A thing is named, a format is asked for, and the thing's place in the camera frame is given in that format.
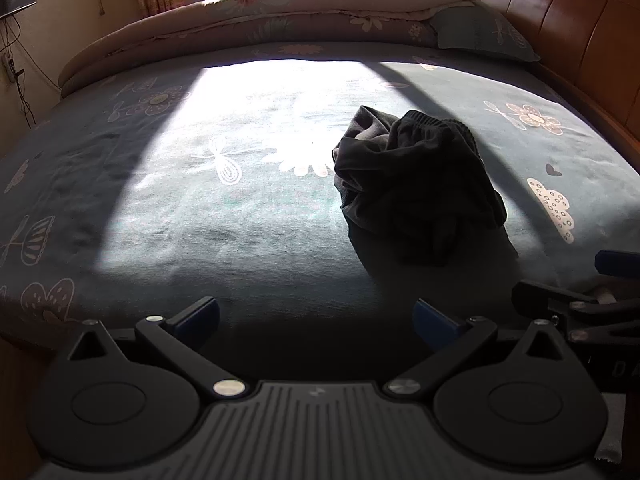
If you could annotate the wooden headboard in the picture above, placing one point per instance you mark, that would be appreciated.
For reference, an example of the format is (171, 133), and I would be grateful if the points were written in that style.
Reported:
(575, 20)

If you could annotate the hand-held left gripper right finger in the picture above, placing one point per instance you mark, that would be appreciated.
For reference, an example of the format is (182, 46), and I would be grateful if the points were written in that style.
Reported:
(435, 322)

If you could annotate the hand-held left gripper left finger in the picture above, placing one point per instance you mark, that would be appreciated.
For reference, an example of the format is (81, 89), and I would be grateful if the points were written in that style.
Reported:
(197, 317)

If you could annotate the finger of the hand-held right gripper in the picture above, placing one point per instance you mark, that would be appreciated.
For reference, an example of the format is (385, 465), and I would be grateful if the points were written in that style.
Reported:
(617, 263)
(545, 297)

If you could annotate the dark grey pants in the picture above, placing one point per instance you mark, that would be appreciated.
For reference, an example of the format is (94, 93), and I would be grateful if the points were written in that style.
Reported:
(415, 185)

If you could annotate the wall power strip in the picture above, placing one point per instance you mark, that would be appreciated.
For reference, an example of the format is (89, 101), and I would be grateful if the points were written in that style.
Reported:
(9, 67)

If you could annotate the folded floral quilt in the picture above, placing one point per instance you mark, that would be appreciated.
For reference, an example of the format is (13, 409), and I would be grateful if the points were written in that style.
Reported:
(280, 20)

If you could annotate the teal printed pillow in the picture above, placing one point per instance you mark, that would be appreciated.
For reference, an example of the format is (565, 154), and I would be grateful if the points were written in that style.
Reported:
(480, 35)

